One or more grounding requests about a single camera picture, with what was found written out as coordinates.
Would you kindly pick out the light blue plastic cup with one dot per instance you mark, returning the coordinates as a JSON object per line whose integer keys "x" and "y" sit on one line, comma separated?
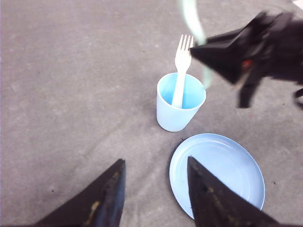
{"x": 171, "y": 118}

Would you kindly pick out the blue plastic plate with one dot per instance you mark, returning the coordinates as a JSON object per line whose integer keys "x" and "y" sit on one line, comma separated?
{"x": 230, "y": 162}

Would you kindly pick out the grey table cloth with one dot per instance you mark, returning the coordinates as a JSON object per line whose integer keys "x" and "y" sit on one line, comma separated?
{"x": 78, "y": 92}

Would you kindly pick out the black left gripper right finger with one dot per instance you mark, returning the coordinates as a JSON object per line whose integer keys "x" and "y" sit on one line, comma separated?
{"x": 215, "y": 205}

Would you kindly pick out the mint green plastic spoon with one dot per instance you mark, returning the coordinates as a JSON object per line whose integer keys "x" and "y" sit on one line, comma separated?
{"x": 189, "y": 12}

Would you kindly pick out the white plastic fork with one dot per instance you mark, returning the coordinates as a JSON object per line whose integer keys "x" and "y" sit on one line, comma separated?
{"x": 182, "y": 63}

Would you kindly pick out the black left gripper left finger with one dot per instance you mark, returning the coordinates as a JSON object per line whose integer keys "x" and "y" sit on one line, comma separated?
{"x": 100, "y": 204}

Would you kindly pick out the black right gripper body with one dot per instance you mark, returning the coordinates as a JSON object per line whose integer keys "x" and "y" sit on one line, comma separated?
{"x": 276, "y": 50}

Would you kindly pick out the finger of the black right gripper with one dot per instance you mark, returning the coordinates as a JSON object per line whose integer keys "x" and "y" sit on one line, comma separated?
{"x": 229, "y": 54}

